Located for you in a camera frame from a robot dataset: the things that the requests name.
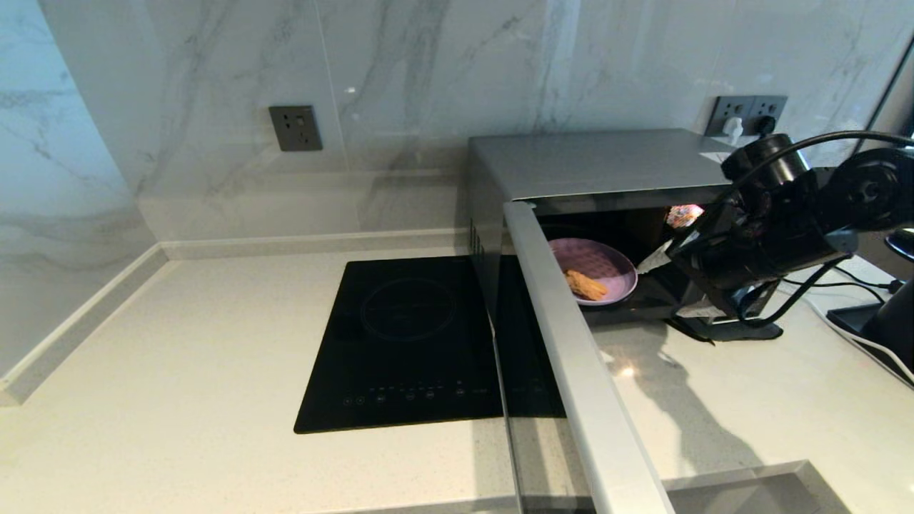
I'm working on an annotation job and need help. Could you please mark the purple plate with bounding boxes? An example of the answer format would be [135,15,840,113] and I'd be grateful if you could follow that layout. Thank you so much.
[548,238,638,306]

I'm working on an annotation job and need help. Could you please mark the silver microwave oven body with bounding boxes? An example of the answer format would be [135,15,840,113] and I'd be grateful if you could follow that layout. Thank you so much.
[468,128,786,329]

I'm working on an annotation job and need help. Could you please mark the fried food pieces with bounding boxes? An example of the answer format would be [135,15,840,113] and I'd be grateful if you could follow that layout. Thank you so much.
[571,273,610,301]

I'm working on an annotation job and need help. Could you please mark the dark oval pad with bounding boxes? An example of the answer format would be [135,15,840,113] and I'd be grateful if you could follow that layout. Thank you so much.
[670,318,784,344]

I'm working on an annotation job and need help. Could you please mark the black round background object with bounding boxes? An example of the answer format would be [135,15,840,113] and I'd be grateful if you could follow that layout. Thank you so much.
[885,228,914,262]

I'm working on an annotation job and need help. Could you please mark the black induction cooktop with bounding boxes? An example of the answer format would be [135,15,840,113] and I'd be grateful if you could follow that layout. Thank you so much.
[294,256,508,434]

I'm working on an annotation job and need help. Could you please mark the thin black power cable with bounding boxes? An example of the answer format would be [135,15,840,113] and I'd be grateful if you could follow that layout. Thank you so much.
[803,280,886,304]
[835,266,902,293]

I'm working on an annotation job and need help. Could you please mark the white power cable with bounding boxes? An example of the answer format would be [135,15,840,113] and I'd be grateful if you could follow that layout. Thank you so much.
[807,293,914,390]

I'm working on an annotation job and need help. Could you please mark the dark double wall socket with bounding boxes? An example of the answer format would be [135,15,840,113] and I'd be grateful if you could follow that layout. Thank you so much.
[705,95,788,138]

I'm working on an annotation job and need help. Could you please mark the black metal door frame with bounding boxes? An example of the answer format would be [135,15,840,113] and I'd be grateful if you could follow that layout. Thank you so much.
[868,36,914,136]

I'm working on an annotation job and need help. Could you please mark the grey single wall socket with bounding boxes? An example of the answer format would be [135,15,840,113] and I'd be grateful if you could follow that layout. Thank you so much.
[268,105,323,152]

